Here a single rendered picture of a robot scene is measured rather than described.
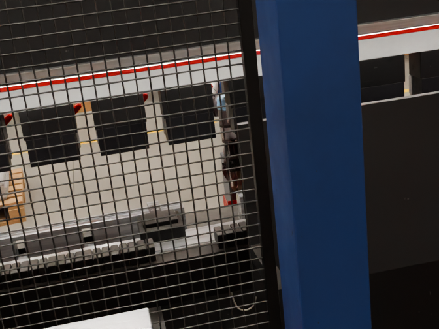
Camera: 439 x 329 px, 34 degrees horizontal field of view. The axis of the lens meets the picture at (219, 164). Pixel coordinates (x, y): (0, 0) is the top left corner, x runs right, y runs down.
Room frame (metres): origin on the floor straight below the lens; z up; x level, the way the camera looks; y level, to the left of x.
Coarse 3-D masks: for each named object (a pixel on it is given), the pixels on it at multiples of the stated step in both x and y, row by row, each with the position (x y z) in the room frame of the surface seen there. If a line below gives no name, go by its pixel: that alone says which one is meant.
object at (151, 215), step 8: (152, 208) 1.94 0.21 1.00; (160, 208) 1.94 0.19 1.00; (144, 216) 1.82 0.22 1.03; (152, 216) 1.81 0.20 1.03; (160, 216) 1.80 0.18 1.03; (176, 216) 1.79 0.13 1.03; (152, 224) 1.76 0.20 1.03; (160, 224) 1.77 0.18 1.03; (168, 224) 1.77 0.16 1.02; (176, 224) 1.77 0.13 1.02; (152, 232) 1.74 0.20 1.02; (160, 232) 1.74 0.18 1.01; (168, 232) 1.75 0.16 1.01; (176, 232) 1.75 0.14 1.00; (144, 240) 1.74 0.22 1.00
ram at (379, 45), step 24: (360, 48) 2.10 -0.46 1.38; (384, 48) 2.11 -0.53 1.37; (408, 48) 2.12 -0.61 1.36; (432, 48) 2.14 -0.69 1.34; (144, 72) 1.99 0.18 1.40; (168, 72) 2.01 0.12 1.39; (192, 72) 2.02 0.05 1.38; (240, 72) 2.04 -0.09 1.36; (0, 96) 1.93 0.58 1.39; (48, 96) 1.95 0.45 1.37; (72, 96) 1.96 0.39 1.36; (120, 96) 1.98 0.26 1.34
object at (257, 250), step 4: (256, 244) 1.55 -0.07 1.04; (256, 248) 1.53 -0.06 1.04; (260, 248) 1.52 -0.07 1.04; (252, 252) 1.53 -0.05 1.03; (256, 252) 1.50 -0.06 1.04; (260, 252) 1.50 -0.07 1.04; (252, 256) 1.53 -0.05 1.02; (256, 256) 1.49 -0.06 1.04; (260, 256) 1.48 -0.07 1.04; (252, 260) 1.54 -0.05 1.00; (256, 260) 1.49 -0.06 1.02; (260, 260) 1.46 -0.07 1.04; (256, 264) 1.50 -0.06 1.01; (260, 264) 1.45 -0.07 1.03; (276, 268) 1.41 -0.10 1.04; (260, 272) 1.46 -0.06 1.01; (280, 280) 1.36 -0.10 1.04; (280, 284) 1.34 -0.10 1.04; (280, 288) 1.32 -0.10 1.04; (280, 292) 1.32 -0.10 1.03; (280, 296) 1.32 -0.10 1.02; (280, 300) 1.32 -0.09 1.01; (280, 304) 1.32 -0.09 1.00
